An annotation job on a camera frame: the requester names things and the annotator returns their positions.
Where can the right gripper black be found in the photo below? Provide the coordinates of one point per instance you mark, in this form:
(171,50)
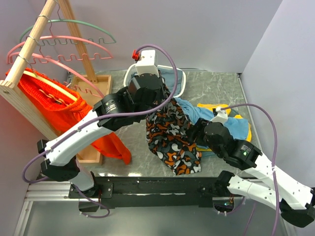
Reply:
(194,131)

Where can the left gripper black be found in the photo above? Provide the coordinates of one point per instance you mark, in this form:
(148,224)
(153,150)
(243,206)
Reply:
(161,95)

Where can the camouflage patterned shorts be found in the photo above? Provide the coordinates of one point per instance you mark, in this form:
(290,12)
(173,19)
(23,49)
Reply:
(167,139)

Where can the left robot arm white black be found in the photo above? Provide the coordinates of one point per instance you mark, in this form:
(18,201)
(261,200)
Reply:
(108,115)

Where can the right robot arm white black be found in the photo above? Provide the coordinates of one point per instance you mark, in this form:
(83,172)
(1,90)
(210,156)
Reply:
(295,201)

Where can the light blue shorts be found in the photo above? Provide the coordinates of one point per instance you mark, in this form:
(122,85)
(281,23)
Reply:
(189,110)

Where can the teal shorts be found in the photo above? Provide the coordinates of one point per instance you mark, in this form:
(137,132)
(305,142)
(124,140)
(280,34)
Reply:
(205,151)

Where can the yellow shorts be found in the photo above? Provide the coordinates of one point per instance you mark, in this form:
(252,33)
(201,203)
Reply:
(238,126)

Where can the orange shorts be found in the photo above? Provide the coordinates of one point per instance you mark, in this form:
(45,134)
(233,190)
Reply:
(62,112)

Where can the cream wooden hanger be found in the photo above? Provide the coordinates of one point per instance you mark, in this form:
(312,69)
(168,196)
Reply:
(50,84)

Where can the white plastic basket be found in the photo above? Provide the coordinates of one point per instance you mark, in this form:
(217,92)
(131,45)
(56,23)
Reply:
(180,83)

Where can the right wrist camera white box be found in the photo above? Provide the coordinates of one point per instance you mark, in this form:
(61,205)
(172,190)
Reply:
(220,115)

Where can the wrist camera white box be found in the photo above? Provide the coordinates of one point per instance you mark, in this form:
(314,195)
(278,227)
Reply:
(145,62)
(220,115)

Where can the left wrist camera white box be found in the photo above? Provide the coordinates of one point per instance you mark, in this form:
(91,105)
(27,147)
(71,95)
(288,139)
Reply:
(145,62)

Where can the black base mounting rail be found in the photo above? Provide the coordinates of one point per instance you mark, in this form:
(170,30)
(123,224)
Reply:
(114,192)

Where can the green wire hanger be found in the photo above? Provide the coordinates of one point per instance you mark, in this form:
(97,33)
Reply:
(76,22)

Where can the aluminium frame rail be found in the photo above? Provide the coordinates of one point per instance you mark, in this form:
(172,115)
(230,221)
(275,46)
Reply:
(41,202)

